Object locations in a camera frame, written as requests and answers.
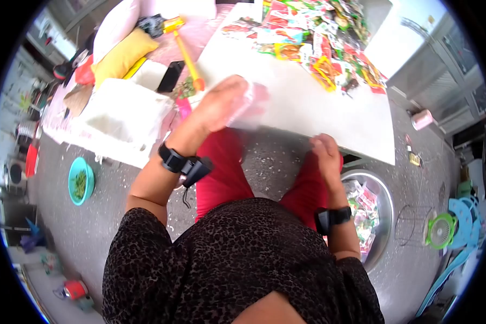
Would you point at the person's right hand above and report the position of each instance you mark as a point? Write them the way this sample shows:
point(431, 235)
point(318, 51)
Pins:
point(327, 156)

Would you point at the person's left hand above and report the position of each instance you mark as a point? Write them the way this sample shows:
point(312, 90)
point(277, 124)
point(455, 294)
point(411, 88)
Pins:
point(220, 106)

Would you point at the person's right fingers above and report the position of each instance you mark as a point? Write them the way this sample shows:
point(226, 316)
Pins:
point(318, 142)

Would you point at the clear plastic bag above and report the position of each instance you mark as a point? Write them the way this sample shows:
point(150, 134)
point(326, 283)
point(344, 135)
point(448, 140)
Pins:
point(249, 106)

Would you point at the white low table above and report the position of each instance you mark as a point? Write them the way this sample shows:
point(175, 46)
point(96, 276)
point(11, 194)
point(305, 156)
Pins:
point(299, 93)

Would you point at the black wrist band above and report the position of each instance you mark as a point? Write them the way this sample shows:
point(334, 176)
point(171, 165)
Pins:
point(184, 162)
point(332, 218)

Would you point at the person's legs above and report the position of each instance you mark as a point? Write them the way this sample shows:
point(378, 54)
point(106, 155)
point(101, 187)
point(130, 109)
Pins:
point(243, 170)

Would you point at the steel basin with packets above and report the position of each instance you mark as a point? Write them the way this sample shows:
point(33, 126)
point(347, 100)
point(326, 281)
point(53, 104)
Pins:
point(368, 216)

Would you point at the pile of colourful snack packets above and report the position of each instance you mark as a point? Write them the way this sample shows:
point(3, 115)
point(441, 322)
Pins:
point(318, 42)

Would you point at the pink cup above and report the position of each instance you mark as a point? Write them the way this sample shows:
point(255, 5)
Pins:
point(422, 120)

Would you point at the person's body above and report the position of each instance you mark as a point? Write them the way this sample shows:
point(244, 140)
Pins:
point(235, 267)

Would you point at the green small fan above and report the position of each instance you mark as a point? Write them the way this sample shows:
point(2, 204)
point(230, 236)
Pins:
point(440, 231)

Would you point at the orange yellow toy stick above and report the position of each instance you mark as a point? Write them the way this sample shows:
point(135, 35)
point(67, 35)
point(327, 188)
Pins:
point(188, 54)

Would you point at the black phone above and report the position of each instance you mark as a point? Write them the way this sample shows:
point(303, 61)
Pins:
point(171, 76)

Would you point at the blue plastic stool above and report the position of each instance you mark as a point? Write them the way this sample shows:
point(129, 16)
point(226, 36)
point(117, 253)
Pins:
point(457, 243)

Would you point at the white foam box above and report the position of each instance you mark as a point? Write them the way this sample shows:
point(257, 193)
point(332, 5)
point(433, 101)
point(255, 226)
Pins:
point(121, 117)

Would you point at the yellow pillow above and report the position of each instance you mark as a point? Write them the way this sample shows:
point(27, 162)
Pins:
point(121, 56)

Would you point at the white pillow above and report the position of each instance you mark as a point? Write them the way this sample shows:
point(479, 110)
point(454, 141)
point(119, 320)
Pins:
point(115, 28)

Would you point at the teal bowl with greens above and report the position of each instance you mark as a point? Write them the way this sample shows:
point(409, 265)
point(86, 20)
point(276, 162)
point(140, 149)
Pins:
point(81, 181)

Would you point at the red toy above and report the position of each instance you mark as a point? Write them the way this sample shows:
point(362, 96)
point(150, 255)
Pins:
point(75, 290)

